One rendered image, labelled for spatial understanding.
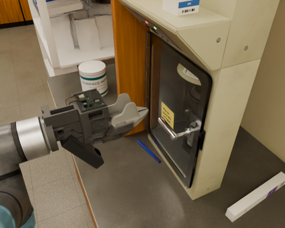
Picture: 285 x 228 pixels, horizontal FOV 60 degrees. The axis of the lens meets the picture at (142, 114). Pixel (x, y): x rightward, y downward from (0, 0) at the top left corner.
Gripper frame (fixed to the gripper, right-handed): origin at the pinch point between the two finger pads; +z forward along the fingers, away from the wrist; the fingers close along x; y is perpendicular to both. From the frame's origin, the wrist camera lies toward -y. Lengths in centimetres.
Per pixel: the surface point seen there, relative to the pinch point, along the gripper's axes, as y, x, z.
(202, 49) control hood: 15.0, -4.9, 9.9
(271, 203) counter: -37, -17, 37
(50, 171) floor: -131, 114, -30
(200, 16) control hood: 19.8, -1.5, 11.1
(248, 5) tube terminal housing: 21.7, -4.9, 18.6
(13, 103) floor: -131, 230, -52
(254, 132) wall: -38, 11, 58
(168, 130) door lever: -10.5, 2.4, 9.0
